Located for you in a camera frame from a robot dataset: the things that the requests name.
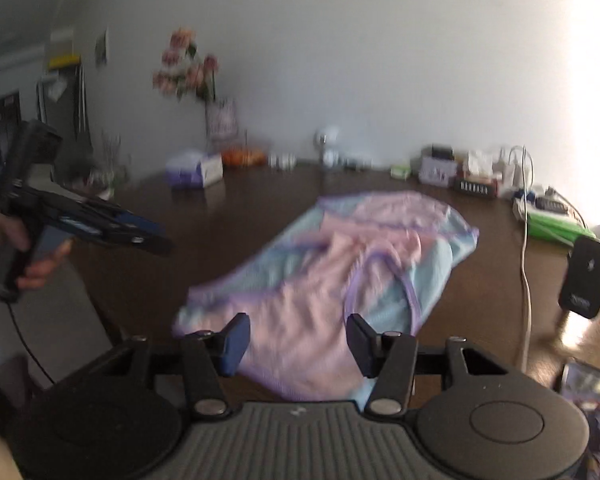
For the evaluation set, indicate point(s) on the person's left hand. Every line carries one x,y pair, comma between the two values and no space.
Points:
45,267

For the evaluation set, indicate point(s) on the pink flower bouquet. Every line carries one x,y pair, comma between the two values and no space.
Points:
187,67

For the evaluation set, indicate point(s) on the smartphone lying on table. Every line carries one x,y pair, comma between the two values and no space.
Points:
587,400

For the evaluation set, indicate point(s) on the white power strip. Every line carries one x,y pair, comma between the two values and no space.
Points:
547,205

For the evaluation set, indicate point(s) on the purple printed gift bag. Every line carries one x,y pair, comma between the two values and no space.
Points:
222,120

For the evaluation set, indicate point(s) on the small white bottles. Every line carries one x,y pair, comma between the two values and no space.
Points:
282,161

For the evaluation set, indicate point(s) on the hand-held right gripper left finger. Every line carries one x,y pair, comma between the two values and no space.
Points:
234,347

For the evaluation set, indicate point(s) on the purple and white tissue box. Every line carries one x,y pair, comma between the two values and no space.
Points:
195,170

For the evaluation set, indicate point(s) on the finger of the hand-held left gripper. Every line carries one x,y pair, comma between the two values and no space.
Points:
152,246
139,221

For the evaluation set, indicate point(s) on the lilac printed box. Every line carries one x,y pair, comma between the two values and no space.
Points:
436,172

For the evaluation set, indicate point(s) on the black device on stand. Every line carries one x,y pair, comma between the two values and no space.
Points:
586,275

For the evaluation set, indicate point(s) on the white plug adapter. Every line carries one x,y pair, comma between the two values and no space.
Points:
508,175

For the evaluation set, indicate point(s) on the small green box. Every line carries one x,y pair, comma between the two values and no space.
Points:
400,171

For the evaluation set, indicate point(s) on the white round figurine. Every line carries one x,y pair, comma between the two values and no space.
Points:
328,146

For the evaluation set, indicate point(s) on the small black box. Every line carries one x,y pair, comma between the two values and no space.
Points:
442,151

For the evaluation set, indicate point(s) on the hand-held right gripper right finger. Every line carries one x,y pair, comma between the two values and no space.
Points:
361,347

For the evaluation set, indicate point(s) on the dried plant in pot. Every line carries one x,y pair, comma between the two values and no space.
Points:
106,170

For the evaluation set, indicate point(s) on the yellow and white box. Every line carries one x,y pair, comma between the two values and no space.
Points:
62,52

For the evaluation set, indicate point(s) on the pink and blue garment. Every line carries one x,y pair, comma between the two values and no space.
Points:
305,285

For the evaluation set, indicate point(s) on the orange snack packet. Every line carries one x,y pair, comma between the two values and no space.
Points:
242,156

